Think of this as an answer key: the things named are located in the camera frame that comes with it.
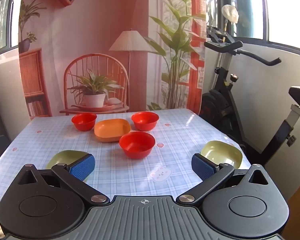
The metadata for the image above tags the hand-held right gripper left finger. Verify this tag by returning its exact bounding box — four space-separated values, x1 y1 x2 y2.
16 153 110 207

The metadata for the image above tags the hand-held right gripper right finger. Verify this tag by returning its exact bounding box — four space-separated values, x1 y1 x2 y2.
176 153 271 206

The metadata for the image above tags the white plastic bag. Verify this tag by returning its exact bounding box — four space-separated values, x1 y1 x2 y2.
221 4 240 23

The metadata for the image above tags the printed room scene backdrop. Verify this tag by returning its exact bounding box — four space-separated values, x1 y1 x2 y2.
18 0 207 120

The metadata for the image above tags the orange square plate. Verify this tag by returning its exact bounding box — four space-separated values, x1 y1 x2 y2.
94 118 132 143

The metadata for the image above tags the blue plaid tablecloth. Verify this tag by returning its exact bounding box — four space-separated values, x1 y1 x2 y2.
0 109 252 205

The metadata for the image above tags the black exercise bike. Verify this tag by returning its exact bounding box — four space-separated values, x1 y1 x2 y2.
199 25 300 168

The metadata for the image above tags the green square plate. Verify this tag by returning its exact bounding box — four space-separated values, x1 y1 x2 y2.
200 140 243 169
46 150 90 171

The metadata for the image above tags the red plastic bowl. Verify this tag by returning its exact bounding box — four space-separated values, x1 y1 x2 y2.
71 113 98 132
119 131 156 159
131 111 160 131

